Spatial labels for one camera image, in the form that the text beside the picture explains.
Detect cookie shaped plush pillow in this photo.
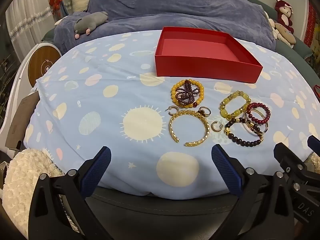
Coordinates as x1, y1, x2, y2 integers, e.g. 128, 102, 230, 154
269, 12, 297, 48

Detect gold ring with stone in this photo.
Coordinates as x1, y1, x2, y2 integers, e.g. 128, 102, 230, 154
197, 106, 212, 118

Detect white stand with wooden disc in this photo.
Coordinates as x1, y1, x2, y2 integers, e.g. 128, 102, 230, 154
0, 41, 63, 155

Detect thin gold bangle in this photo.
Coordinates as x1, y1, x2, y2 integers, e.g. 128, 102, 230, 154
244, 109, 270, 134

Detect silver tinsel garland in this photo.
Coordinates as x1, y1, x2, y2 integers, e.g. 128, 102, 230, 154
10, 7, 54, 40

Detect dark bead bracelet gold charms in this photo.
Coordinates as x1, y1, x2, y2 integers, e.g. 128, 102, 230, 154
224, 117, 265, 147

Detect yellow-green large bead bracelet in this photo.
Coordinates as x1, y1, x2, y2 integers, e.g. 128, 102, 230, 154
219, 91, 251, 120

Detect red bead bracelet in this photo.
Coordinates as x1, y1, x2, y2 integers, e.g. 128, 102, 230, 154
245, 102, 271, 125

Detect brown cardboard box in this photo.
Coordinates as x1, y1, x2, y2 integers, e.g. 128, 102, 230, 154
5, 91, 40, 152

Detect red hanging decoration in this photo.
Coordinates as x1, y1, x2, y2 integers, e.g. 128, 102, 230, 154
303, 4, 317, 48

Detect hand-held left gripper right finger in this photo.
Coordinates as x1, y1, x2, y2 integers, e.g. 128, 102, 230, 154
211, 144, 295, 240

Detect red bow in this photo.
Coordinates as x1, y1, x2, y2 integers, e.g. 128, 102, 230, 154
49, 0, 63, 17

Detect white curtain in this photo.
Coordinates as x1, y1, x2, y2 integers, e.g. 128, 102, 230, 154
5, 0, 63, 63

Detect yellow bead bracelet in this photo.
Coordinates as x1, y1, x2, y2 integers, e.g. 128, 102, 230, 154
171, 79, 205, 108

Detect grey plush mouse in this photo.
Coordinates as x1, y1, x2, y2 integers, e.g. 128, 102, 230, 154
74, 11, 109, 40

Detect blue curtain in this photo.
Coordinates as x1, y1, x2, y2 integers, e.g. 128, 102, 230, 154
59, 0, 74, 17

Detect gold cuff bangle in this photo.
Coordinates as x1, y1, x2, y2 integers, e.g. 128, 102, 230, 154
169, 109, 210, 147

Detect light blue planet print sheet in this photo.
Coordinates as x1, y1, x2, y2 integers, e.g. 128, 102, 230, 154
24, 30, 320, 200

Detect red cardboard box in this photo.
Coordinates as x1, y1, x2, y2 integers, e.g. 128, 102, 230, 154
154, 26, 263, 84

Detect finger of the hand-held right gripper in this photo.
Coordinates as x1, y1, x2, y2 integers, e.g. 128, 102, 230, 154
273, 142, 308, 173
307, 135, 320, 154

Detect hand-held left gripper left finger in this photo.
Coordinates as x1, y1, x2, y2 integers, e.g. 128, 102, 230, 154
28, 146, 113, 240

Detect fluffy white cushion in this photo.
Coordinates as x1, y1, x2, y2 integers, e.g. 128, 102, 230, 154
308, 152, 320, 173
2, 149, 63, 233

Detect blue plush blanket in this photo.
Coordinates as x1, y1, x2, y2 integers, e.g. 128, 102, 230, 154
54, 0, 277, 55

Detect dark garnet bead bracelet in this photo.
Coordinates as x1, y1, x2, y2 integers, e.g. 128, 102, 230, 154
176, 80, 200, 107

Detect red monkey plush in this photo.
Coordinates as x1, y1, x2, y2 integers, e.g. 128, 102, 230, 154
274, 0, 294, 34

